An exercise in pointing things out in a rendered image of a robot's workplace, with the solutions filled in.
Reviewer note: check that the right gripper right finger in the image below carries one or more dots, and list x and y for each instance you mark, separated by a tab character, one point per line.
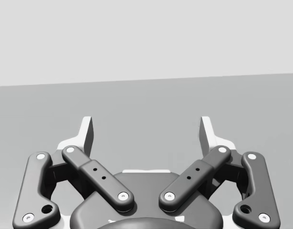
191	176

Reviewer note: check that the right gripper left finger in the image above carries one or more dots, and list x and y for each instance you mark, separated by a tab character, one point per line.
101	176

